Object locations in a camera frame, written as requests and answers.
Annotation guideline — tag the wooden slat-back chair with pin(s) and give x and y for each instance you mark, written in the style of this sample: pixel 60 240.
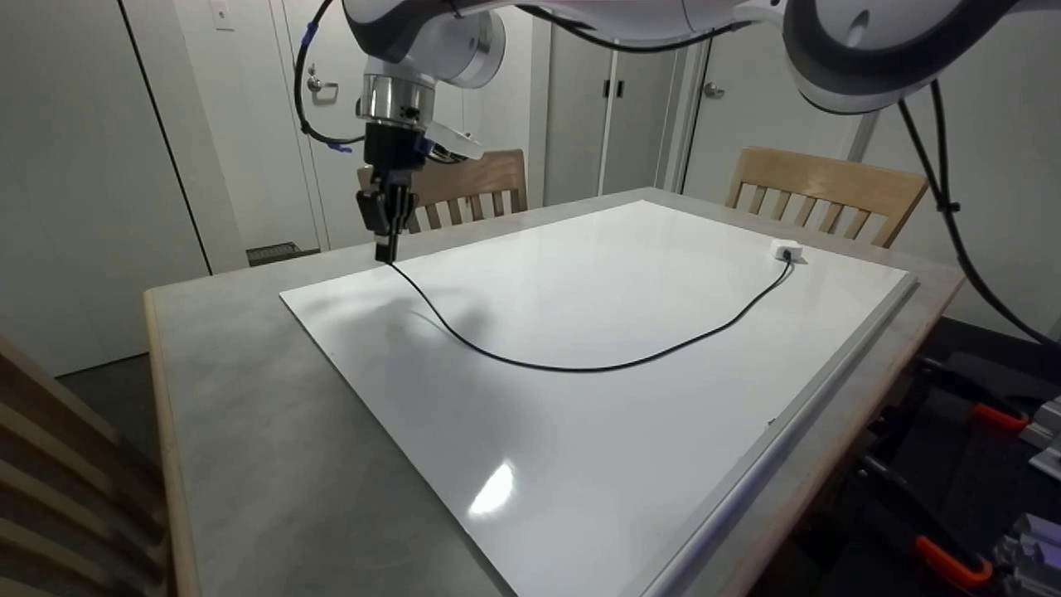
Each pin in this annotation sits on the wooden slat-back chair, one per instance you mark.
pixel 828 170
pixel 485 177
pixel 54 476

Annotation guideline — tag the white room door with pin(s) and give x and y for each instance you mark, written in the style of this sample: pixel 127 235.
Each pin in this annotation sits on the white room door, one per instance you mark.
pixel 331 187

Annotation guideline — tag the white wall switch plate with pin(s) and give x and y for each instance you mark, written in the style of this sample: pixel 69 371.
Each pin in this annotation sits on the white wall switch plate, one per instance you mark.
pixel 222 15

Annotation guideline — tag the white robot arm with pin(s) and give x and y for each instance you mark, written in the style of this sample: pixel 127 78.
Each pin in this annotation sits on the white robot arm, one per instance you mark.
pixel 884 45

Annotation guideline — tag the white charger power adapter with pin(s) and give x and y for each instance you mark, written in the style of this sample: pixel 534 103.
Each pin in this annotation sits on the white charger power adapter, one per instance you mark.
pixel 790 254

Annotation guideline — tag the aluminium extrusion rail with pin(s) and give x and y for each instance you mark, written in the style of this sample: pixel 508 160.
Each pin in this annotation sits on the aluminium extrusion rail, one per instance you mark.
pixel 1033 551

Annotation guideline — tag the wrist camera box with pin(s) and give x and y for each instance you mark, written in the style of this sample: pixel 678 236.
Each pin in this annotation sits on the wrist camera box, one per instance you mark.
pixel 452 138

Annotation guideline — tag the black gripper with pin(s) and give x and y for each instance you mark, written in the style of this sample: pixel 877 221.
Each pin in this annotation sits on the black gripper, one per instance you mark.
pixel 395 153

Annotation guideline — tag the silver metal bracket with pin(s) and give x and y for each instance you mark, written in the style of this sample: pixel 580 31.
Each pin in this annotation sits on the silver metal bracket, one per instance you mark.
pixel 1046 434

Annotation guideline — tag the large white whiteboard sheet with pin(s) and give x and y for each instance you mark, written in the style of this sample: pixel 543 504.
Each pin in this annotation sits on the large white whiteboard sheet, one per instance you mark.
pixel 607 465

